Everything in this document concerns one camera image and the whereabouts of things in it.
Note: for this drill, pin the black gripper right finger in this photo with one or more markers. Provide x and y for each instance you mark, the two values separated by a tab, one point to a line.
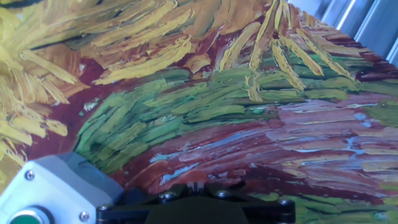
270	212

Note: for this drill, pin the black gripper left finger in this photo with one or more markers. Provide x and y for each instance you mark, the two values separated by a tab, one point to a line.
124	214

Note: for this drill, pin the green push button box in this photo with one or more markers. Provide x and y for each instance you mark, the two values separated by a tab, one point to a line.
56	186

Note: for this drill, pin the painted wheat field cloth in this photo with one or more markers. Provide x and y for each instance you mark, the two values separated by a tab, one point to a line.
217	124

